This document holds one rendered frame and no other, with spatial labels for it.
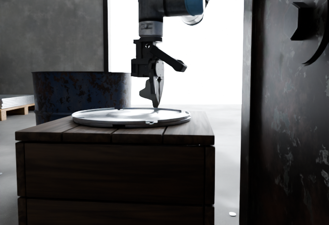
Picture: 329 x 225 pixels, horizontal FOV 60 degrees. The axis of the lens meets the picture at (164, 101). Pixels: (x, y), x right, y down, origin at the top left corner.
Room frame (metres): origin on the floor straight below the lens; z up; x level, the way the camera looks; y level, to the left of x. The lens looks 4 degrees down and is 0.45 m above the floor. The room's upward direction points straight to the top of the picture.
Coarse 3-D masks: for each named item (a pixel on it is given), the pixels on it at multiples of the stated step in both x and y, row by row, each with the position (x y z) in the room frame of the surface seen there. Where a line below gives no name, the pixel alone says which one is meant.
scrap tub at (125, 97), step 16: (48, 80) 1.06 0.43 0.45; (64, 80) 1.04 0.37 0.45; (80, 80) 1.05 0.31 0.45; (96, 80) 1.07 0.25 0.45; (112, 80) 1.11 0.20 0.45; (128, 80) 1.20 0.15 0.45; (48, 96) 1.06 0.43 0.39; (64, 96) 1.05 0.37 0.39; (80, 96) 1.05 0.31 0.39; (96, 96) 1.07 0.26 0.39; (112, 96) 1.11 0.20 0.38; (128, 96) 1.20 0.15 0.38; (48, 112) 1.07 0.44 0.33; (64, 112) 1.05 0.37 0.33
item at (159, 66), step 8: (136, 40) 0.86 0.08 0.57; (144, 40) 0.83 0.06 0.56; (152, 40) 0.82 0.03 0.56; (160, 40) 0.84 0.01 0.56; (136, 48) 0.87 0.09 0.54; (144, 48) 0.85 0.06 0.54; (136, 56) 0.87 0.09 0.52; (144, 56) 0.85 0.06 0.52; (152, 56) 0.84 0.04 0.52; (136, 64) 0.84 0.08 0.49; (144, 64) 0.83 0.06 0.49; (152, 64) 0.82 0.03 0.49; (160, 64) 0.85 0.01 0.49; (136, 72) 0.84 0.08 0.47; (144, 72) 0.83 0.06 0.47; (160, 72) 0.85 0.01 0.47
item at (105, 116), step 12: (108, 108) 0.83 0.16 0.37; (132, 108) 0.85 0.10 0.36; (144, 108) 0.85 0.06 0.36; (156, 108) 0.84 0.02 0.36; (84, 120) 0.60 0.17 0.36; (96, 120) 0.58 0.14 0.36; (108, 120) 0.57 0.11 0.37; (120, 120) 0.61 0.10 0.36; (132, 120) 0.61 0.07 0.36; (144, 120) 0.57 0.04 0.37; (156, 120) 0.61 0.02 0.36; (168, 120) 0.60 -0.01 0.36
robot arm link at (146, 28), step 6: (144, 24) 0.82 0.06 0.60; (150, 24) 0.82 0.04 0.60; (156, 24) 0.83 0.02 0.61; (162, 24) 0.84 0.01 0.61; (144, 30) 0.83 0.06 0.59; (150, 30) 0.82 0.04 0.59; (156, 30) 0.83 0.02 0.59; (162, 30) 0.84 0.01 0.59; (144, 36) 0.83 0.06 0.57; (150, 36) 0.83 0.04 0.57; (156, 36) 0.83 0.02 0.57; (162, 36) 0.85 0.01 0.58
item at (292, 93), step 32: (256, 0) 0.42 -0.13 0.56; (288, 0) 0.32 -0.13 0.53; (320, 0) 0.23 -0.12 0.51; (256, 32) 0.41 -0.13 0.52; (288, 32) 0.26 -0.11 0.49; (320, 32) 0.23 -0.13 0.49; (256, 64) 0.41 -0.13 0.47; (288, 64) 0.31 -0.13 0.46; (320, 64) 0.25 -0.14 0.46; (256, 96) 0.41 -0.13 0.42; (288, 96) 0.31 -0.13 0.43; (320, 96) 0.25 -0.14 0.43; (256, 128) 0.41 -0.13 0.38; (288, 128) 0.31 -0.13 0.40; (320, 128) 0.25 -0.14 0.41; (256, 160) 0.40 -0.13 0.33; (288, 160) 0.30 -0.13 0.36; (320, 160) 0.24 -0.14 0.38; (256, 192) 0.40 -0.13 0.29; (288, 192) 0.30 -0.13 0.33; (320, 192) 0.24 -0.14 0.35; (256, 224) 0.40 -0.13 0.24; (288, 224) 0.30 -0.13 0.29; (320, 224) 0.24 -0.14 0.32
